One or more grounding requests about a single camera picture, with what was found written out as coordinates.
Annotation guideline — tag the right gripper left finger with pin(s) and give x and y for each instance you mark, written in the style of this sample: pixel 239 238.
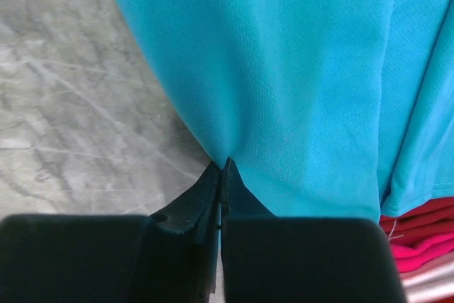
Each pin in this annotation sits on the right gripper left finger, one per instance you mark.
pixel 194 213

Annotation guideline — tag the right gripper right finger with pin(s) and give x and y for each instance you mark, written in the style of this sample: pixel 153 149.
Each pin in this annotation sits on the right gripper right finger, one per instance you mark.
pixel 236 198

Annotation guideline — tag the teal t shirt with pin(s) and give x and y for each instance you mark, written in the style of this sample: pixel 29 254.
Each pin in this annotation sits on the teal t shirt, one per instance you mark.
pixel 327 107

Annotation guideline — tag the pink folded t shirt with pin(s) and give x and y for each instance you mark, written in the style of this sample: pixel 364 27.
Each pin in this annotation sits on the pink folded t shirt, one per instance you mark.
pixel 411 258

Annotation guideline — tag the dark red folded t shirt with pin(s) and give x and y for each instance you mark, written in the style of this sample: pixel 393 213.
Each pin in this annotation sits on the dark red folded t shirt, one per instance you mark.
pixel 433 218

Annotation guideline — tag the white folded t shirt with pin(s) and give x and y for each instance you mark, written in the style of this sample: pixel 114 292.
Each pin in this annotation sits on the white folded t shirt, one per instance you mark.
pixel 431 282

